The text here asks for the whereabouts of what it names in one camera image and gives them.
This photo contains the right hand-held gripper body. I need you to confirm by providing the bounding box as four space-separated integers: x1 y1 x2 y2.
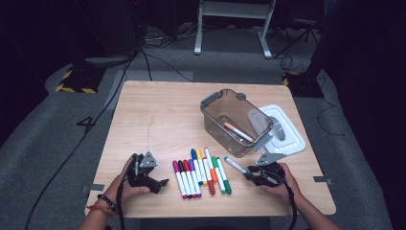
254 151 287 188

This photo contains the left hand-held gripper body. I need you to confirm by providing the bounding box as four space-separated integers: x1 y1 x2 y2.
126 150 160 188

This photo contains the magenta marker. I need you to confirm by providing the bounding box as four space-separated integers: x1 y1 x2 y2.
171 160 188 199

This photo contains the black marker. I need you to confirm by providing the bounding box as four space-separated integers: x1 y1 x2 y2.
177 160 192 199

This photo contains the red marker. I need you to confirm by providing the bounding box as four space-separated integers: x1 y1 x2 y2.
182 159 198 199

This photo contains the dark green marker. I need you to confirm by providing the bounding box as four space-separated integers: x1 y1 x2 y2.
215 156 233 196

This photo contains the purple marker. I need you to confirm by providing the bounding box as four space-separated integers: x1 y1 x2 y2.
188 158 202 198

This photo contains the light green marker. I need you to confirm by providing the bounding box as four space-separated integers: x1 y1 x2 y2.
210 156 228 195

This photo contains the white box lid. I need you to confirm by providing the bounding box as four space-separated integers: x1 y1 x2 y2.
247 103 306 160

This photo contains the yellow marker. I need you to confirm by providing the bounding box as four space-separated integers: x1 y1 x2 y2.
195 148 209 187

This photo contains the pink marker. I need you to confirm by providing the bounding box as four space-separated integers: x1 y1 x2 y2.
223 122 256 144

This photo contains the brown marker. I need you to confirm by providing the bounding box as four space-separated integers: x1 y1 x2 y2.
201 156 216 196

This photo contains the orange marker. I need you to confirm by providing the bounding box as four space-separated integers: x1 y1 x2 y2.
203 147 219 184

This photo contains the transparent grey storage box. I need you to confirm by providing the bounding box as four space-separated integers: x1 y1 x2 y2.
199 88 275 158

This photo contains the person's right hand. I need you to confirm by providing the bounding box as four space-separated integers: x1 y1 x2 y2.
259 162 304 205

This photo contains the person's left hand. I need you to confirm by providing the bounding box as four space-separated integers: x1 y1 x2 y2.
103 156 151 206

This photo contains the black yellow striped base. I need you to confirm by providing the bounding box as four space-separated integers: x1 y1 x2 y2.
55 65 106 95
282 71 326 99

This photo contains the black slanted stand column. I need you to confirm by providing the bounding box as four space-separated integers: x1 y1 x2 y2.
305 0 341 81

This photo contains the black tripod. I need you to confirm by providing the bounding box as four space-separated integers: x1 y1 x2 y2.
273 17 321 60

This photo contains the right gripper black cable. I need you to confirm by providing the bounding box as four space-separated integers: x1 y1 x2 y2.
276 172 299 230

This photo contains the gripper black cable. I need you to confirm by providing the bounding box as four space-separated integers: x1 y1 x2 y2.
115 183 127 230
276 172 299 230

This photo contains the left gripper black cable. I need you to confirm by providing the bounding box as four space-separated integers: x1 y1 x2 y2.
115 183 127 230

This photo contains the black bead bracelet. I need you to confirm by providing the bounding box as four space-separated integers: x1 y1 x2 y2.
96 194 118 212

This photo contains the red orange bracelet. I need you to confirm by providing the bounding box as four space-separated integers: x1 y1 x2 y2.
85 204 115 219

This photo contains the long black floor cable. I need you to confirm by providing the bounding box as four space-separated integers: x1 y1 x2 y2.
24 52 137 230

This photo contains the coiled black floor cable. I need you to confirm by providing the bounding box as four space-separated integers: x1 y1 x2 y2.
280 55 305 74

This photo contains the grey round base plate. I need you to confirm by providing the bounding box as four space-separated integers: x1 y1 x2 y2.
84 54 133 68

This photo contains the bundle of floor cables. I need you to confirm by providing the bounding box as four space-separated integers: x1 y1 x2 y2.
142 23 200 50

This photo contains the white metal desk frame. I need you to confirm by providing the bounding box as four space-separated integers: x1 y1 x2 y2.
193 0 277 59

